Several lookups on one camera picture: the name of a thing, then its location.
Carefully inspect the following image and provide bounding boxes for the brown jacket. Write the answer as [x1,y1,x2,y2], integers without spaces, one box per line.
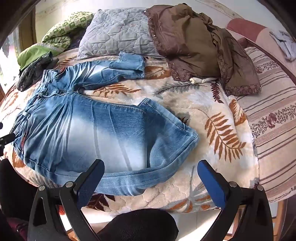
[144,4,262,96]

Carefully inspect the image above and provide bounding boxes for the green white patterned cloth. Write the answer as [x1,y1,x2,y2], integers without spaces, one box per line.
[42,12,94,50]

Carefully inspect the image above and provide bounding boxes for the grey quilted pillow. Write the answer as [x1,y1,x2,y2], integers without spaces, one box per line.
[77,9,162,58]

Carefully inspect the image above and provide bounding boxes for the person's black trouser leg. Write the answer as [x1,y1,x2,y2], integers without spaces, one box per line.
[97,209,179,241]
[0,159,40,232]

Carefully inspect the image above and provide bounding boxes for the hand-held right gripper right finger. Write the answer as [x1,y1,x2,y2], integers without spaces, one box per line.
[197,159,274,241]

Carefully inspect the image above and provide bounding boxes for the dark grey garment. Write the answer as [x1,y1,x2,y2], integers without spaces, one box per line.
[17,52,59,91]

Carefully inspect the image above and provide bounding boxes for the blue denim pants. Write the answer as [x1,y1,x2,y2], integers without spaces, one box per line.
[13,51,199,196]

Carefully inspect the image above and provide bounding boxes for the white crumpled cloth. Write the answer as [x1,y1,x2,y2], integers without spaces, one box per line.
[269,30,296,61]

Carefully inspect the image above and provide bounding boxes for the pink patterned cushion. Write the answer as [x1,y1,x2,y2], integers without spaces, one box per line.
[227,19,296,77]

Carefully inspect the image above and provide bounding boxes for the leaf print blanket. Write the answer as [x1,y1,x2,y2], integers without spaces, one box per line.
[0,54,262,214]

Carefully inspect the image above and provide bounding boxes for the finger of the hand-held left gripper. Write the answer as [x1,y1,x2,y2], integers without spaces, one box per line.
[0,122,17,156]

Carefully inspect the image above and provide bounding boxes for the striped floral bedsheet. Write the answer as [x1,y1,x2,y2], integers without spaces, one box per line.
[236,46,296,203]

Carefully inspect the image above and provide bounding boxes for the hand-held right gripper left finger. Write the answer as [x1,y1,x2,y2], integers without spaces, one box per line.
[28,159,105,241]

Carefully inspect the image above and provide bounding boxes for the lime green cloth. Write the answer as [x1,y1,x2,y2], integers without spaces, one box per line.
[17,44,55,70]

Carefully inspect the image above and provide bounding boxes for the dark purple cloth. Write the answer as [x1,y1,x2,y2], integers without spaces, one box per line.
[69,34,82,49]

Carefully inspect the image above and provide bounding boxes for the small cream fabric piece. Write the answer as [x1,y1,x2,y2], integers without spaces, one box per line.
[190,77,218,84]

